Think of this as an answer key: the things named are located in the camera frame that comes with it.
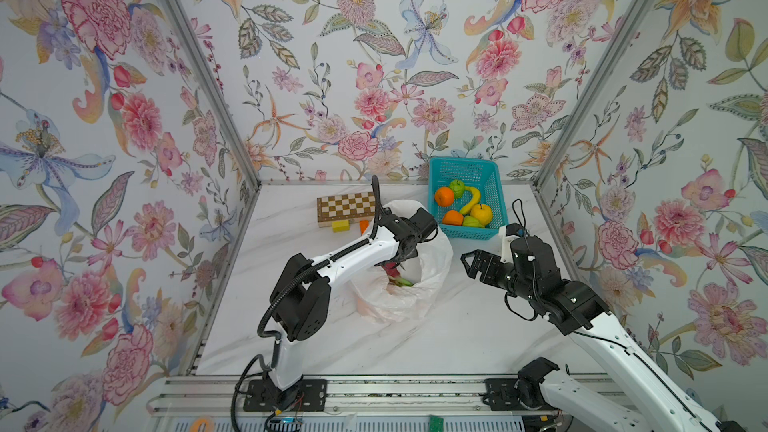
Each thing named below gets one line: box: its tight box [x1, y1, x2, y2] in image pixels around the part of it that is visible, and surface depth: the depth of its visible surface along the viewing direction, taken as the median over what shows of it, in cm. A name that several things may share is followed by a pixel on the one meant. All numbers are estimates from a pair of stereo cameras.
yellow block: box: [332, 220, 351, 233], surface depth 108 cm
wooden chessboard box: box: [317, 191, 375, 228], surface depth 112 cm
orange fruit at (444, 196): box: [434, 186, 455, 207], surface depth 113 cm
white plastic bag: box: [351, 199, 453, 323], surface depth 80 cm
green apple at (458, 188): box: [449, 179, 465, 199], surface depth 116 cm
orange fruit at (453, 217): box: [442, 210, 464, 226], surface depth 106 cm
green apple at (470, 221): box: [462, 215, 484, 228], surface depth 106 cm
